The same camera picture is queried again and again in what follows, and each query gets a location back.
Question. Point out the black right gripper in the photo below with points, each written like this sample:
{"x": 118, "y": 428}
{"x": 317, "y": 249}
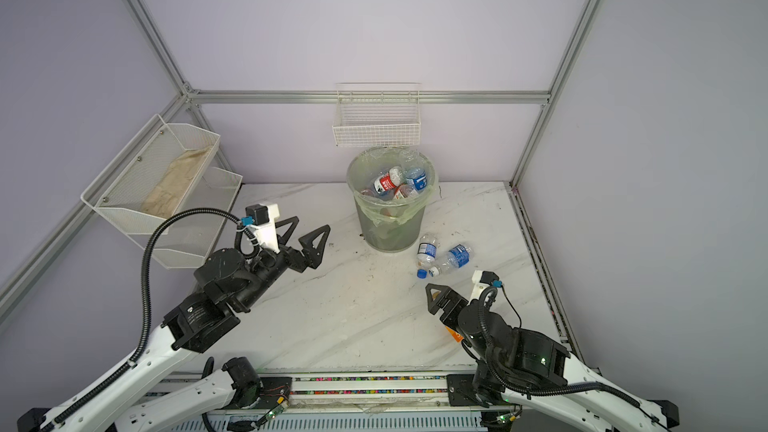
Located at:
{"x": 450, "y": 299}

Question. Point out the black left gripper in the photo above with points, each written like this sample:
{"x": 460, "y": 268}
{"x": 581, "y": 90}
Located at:
{"x": 309, "y": 257}

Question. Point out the small crushed bottle blue label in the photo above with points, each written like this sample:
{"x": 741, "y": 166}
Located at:
{"x": 453, "y": 259}

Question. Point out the small clear bottle blue white label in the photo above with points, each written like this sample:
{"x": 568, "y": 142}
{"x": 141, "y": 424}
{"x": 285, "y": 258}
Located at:
{"x": 427, "y": 251}

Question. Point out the red cap clear bottle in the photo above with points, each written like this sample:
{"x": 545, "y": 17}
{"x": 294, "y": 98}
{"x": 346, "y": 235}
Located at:
{"x": 388, "y": 181}

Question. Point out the orange NFC juice bottle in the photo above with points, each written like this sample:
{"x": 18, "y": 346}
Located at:
{"x": 455, "y": 335}

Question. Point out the clear bottle green neck label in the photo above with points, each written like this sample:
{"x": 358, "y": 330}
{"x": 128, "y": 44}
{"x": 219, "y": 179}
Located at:
{"x": 404, "y": 191}

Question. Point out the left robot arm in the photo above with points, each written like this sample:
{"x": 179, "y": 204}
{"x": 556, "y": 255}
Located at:
{"x": 230, "y": 282}

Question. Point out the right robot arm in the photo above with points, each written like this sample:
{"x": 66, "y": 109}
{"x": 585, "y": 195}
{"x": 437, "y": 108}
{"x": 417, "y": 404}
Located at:
{"x": 522, "y": 367}

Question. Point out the green plastic bin liner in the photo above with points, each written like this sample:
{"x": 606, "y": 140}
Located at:
{"x": 384, "y": 209}

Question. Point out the grey mesh waste bin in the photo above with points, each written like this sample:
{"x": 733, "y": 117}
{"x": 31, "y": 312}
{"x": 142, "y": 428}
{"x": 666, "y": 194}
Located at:
{"x": 391, "y": 238}

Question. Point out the beige cloth in shelf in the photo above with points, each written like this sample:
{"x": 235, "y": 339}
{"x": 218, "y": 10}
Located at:
{"x": 167, "y": 195}

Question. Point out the white two-tier mesh shelf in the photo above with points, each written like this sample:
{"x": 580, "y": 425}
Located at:
{"x": 166, "y": 169}

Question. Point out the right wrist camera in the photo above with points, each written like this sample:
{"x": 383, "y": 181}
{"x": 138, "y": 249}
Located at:
{"x": 481, "y": 280}

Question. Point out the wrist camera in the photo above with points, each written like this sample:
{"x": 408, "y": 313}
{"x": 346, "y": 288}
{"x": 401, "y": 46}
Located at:
{"x": 259, "y": 224}
{"x": 481, "y": 280}

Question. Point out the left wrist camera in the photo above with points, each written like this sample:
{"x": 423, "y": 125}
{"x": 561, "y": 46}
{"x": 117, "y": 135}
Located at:
{"x": 259, "y": 224}

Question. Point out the white wire wall basket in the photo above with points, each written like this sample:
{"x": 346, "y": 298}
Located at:
{"x": 372, "y": 114}

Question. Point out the aluminium front rail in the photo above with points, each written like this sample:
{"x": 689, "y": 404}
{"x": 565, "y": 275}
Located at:
{"x": 383, "y": 401}

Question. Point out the aluminium frame profiles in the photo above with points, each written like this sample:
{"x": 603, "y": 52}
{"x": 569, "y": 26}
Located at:
{"x": 191, "y": 100}

